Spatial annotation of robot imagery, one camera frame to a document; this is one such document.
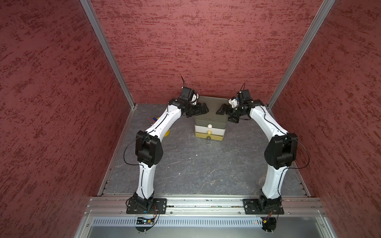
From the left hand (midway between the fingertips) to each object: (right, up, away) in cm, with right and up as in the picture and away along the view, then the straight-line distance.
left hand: (202, 114), depth 88 cm
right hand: (+11, -2, +1) cm, 11 cm away
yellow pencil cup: (-25, -13, +15) cm, 32 cm away
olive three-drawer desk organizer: (+10, -5, -1) cm, 11 cm away
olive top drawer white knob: (+4, -7, -2) cm, 9 cm away
